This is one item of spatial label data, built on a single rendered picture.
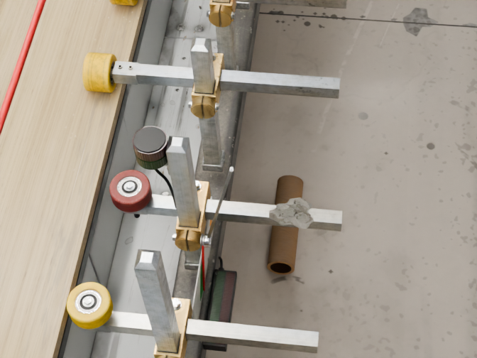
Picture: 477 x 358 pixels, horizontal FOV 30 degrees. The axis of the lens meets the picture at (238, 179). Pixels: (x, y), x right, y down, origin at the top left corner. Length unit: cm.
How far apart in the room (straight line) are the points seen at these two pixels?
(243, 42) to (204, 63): 53
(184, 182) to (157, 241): 43
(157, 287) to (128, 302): 55
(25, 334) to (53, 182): 32
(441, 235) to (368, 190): 27
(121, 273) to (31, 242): 32
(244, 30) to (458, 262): 97
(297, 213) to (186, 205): 22
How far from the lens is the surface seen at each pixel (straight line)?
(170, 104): 222
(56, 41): 202
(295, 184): 271
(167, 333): 155
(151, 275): 136
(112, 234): 197
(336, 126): 294
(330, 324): 258
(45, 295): 166
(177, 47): 234
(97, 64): 185
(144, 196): 173
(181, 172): 156
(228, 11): 193
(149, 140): 153
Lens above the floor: 235
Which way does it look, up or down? 56 degrees down
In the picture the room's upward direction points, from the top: 4 degrees counter-clockwise
